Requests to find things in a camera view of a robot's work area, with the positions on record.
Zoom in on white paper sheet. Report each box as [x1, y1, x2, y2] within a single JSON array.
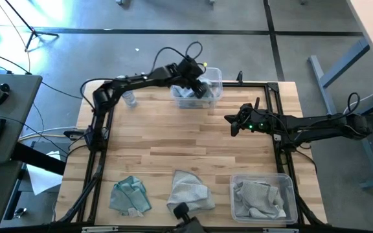
[[26, 150, 65, 196]]

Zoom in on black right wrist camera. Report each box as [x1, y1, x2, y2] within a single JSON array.
[[238, 102, 255, 119]]

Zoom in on blue Febreze spray bottle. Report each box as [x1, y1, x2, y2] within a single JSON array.
[[115, 74, 139, 109]]

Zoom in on black aluminium frame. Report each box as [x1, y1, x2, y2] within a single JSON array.
[[56, 81, 326, 233]]

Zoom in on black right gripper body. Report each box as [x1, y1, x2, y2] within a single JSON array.
[[235, 103, 273, 133]]

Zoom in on clear plastic bin unlabelled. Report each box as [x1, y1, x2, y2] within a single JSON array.
[[229, 173, 299, 225]]

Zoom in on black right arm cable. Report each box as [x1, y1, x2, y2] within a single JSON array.
[[343, 92, 361, 117]]

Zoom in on black tripod stand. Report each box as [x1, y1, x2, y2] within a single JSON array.
[[3, 0, 60, 52]]

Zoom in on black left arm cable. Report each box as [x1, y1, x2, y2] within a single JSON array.
[[153, 41, 204, 74]]

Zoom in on grey waffle microfiber towel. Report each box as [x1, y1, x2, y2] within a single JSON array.
[[166, 169, 216, 213], [238, 180, 280, 211], [232, 181, 287, 220]]

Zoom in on low table blue-grey legs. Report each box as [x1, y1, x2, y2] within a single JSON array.
[[343, 80, 373, 190]]

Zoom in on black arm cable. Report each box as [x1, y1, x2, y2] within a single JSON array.
[[343, 92, 361, 117], [153, 41, 204, 74]]

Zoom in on dark grey desk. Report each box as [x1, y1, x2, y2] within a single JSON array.
[[0, 161, 24, 230]]

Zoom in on black white power adapter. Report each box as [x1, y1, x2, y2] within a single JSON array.
[[63, 129, 89, 140]]

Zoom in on clear plastic bin with label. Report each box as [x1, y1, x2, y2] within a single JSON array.
[[170, 67, 223, 110]]

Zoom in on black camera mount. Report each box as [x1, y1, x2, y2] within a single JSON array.
[[172, 201, 209, 233]]

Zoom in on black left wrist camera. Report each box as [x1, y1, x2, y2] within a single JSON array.
[[186, 58, 205, 77]]

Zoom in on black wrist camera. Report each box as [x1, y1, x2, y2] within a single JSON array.
[[186, 58, 205, 77], [238, 102, 255, 119]]

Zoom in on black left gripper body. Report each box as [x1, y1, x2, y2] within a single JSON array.
[[175, 56, 207, 84]]

